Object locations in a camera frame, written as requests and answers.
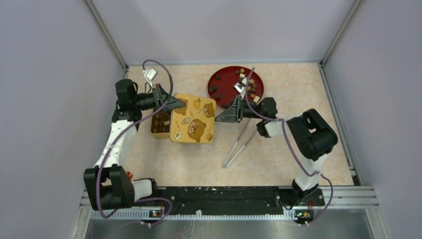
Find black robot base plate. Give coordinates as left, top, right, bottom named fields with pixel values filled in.
left=128, top=186, right=325, bottom=217

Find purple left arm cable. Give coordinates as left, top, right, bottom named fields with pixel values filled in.
left=95, top=59, right=174, bottom=228

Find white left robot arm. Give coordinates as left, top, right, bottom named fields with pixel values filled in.
left=83, top=79, right=187, bottom=211

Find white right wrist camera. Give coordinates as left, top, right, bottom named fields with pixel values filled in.
left=233, top=82, right=247, bottom=99

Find red round tray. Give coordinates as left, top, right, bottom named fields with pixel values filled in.
left=207, top=66, right=265, bottom=109

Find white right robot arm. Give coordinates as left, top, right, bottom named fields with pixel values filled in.
left=215, top=96, right=338, bottom=205

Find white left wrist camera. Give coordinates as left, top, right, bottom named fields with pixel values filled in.
left=142, top=68, right=158, bottom=88

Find gold box lid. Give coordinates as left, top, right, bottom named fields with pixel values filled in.
left=170, top=93, right=216, bottom=144

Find steel serving tongs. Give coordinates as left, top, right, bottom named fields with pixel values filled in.
left=222, top=120, right=257, bottom=169

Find white cable duct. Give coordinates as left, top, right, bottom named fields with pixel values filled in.
left=109, top=209, right=298, bottom=221

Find gold chocolate box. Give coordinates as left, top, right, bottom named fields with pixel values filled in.
left=150, top=111, right=172, bottom=139

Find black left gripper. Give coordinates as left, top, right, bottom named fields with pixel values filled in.
left=133, top=83, right=186, bottom=112

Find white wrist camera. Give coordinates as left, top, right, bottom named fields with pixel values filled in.
left=233, top=82, right=247, bottom=99
left=142, top=68, right=158, bottom=88

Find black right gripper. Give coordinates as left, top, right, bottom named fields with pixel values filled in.
left=214, top=96, right=264, bottom=123

